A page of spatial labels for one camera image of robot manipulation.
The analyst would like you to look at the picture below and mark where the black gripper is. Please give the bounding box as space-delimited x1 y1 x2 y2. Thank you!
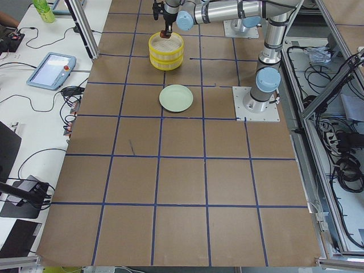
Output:
164 13 174 32

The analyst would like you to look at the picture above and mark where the brown bun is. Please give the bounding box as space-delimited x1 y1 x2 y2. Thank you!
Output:
160 30 171 39

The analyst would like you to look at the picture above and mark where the yellow steamer basket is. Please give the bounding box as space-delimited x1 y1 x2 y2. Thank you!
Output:
148 32 184 61
150 56 183 71

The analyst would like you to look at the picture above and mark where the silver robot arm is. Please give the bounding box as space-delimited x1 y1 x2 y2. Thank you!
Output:
152 1 303 114

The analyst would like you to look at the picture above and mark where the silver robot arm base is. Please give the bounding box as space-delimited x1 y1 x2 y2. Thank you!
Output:
230 16 261 32

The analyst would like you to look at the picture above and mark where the light green plate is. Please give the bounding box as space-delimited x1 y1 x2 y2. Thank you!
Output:
159 85 193 112

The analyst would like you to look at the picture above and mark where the green plastic bottle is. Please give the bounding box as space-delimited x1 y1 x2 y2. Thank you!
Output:
32 0 55 23

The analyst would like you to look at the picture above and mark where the blue teach pendant tablet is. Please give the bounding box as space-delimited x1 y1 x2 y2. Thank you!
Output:
26 52 77 90

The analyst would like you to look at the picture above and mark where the crumpled white cloth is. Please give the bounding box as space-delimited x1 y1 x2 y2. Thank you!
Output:
304 46 332 63

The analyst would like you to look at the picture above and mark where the black electronics box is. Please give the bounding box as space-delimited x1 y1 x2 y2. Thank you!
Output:
0 32 25 53

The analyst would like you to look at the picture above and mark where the black laptop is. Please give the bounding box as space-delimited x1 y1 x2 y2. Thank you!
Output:
0 122 22 183

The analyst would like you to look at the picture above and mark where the black monitor stand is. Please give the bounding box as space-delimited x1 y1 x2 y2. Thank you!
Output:
1 176 50 219

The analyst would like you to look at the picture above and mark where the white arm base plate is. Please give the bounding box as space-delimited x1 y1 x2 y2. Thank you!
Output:
224 19 259 39
233 86 280 122

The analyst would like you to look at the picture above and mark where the aluminium frame post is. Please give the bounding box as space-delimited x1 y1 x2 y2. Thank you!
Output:
65 0 100 60

